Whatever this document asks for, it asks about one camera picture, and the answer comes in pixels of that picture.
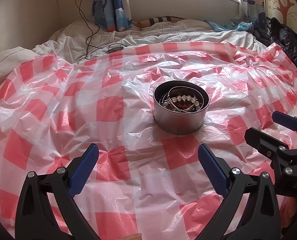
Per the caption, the silver bangle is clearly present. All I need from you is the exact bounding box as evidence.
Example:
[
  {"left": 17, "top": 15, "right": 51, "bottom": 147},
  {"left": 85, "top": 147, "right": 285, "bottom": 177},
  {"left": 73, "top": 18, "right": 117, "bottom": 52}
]
[{"left": 163, "top": 86, "right": 204, "bottom": 113}]

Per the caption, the white bead bracelet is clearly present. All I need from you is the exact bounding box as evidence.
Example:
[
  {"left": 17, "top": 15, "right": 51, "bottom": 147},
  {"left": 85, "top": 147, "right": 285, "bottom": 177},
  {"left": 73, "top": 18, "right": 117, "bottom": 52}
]
[{"left": 162, "top": 94, "right": 202, "bottom": 111}]

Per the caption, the red cord bracelet pile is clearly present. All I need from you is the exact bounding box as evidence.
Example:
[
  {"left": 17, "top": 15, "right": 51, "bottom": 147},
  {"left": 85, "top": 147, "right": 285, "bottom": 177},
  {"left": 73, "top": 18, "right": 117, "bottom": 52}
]
[{"left": 159, "top": 89, "right": 204, "bottom": 113}]

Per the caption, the black down jacket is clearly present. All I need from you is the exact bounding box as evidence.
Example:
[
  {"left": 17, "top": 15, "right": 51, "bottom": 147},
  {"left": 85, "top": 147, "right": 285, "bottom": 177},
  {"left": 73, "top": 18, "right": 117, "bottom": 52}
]
[{"left": 253, "top": 17, "right": 297, "bottom": 68}]

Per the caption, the blue plastic bag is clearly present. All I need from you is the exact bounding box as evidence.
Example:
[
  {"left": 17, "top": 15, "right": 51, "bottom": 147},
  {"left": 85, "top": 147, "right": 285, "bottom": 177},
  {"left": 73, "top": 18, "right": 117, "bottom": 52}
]
[{"left": 205, "top": 20, "right": 254, "bottom": 32}]

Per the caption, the red white checkered plastic sheet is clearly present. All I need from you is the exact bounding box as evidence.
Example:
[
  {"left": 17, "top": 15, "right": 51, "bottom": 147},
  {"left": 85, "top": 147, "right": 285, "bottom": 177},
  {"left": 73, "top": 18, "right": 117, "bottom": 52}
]
[{"left": 0, "top": 42, "right": 297, "bottom": 239}]

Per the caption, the round silver metal tin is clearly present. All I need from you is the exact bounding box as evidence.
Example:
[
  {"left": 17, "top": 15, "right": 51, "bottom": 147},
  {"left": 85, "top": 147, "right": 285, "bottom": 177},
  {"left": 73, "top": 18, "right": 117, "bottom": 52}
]
[{"left": 153, "top": 80, "right": 210, "bottom": 135}]

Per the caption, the right side patterned curtain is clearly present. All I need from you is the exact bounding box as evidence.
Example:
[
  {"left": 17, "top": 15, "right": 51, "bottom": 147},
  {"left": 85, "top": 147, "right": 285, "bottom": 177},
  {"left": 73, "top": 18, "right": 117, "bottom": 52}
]
[{"left": 239, "top": 0, "right": 266, "bottom": 29}]

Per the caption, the striped pillow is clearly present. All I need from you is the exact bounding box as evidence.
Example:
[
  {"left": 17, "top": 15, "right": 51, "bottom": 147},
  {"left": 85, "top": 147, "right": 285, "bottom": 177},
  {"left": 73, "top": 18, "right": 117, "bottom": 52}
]
[{"left": 132, "top": 16, "right": 183, "bottom": 29}]

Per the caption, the round charger puck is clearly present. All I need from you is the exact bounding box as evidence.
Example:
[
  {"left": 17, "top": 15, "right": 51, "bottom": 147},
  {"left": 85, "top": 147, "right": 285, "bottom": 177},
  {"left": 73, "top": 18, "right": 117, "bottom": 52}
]
[{"left": 106, "top": 46, "right": 124, "bottom": 55}]

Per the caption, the blue cartoon curtain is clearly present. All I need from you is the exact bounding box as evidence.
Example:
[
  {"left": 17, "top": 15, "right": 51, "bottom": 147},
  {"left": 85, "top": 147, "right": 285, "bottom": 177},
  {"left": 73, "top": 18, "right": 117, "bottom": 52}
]
[{"left": 92, "top": 0, "right": 132, "bottom": 32}]

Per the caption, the black charging cable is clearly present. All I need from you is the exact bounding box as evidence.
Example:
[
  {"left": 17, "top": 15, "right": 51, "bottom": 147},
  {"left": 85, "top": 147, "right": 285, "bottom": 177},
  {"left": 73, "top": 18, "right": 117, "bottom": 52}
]
[{"left": 74, "top": 0, "right": 127, "bottom": 61}]

